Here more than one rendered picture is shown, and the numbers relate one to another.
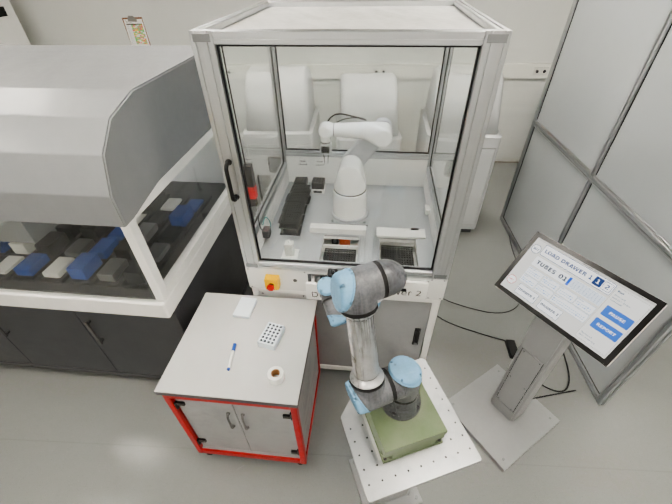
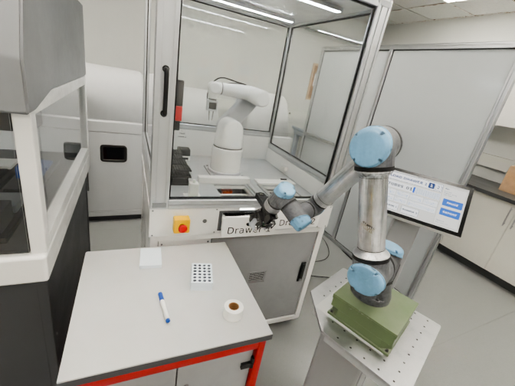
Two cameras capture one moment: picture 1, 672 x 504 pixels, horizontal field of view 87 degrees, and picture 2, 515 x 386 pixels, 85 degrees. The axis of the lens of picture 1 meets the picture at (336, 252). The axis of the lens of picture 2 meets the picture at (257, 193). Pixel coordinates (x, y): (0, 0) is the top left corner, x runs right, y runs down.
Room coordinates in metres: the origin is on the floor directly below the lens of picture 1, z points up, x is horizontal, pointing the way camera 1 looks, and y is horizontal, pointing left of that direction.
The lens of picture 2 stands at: (0.18, 0.69, 1.55)
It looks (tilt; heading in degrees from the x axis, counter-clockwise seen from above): 21 degrees down; 327
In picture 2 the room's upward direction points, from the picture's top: 10 degrees clockwise
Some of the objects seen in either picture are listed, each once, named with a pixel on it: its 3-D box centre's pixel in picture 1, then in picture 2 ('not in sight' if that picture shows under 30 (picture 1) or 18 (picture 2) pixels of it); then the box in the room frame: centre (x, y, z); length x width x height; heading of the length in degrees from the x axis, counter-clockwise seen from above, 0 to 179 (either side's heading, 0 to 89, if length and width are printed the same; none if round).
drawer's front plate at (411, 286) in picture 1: (397, 288); (297, 218); (1.26, -0.31, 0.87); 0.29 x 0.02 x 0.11; 83
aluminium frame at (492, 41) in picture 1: (351, 135); (239, 93); (1.77, -0.09, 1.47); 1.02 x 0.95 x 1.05; 83
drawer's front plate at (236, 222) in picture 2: (334, 292); (249, 225); (1.24, 0.01, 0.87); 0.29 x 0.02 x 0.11; 83
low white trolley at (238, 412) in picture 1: (257, 382); (164, 358); (1.04, 0.45, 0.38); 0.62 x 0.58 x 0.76; 83
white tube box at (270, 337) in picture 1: (271, 335); (201, 276); (1.05, 0.32, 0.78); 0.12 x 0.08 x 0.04; 162
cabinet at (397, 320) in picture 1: (351, 284); (219, 245); (1.76, -0.10, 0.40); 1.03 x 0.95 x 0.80; 83
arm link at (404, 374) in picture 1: (402, 378); (382, 258); (0.67, -0.23, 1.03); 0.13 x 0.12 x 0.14; 111
